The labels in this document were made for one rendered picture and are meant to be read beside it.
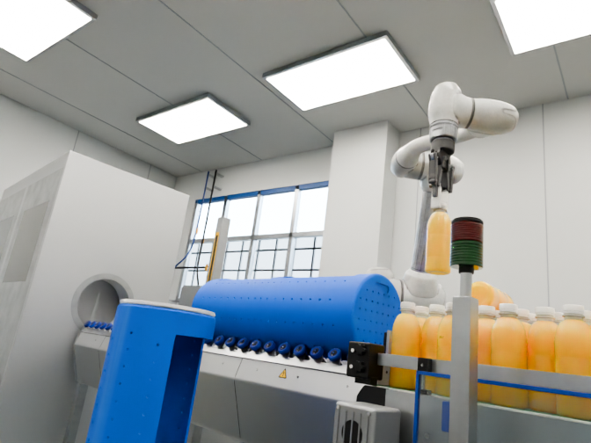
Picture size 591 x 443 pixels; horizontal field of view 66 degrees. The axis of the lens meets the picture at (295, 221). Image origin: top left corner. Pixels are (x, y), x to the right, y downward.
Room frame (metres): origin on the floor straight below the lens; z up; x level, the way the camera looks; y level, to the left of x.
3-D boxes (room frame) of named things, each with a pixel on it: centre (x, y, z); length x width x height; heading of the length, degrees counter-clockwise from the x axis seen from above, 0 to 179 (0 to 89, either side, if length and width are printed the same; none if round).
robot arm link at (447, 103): (1.33, -0.46, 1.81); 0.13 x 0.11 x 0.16; 90
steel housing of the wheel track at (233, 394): (2.17, 0.38, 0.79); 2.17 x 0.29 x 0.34; 44
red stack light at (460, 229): (0.89, -0.35, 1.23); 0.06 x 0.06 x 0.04
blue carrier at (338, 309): (1.77, 0.00, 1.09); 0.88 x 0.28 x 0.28; 44
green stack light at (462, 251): (0.89, -0.35, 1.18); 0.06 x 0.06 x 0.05
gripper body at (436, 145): (1.33, -0.44, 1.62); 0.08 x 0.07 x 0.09; 132
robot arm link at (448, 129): (1.33, -0.45, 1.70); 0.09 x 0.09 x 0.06
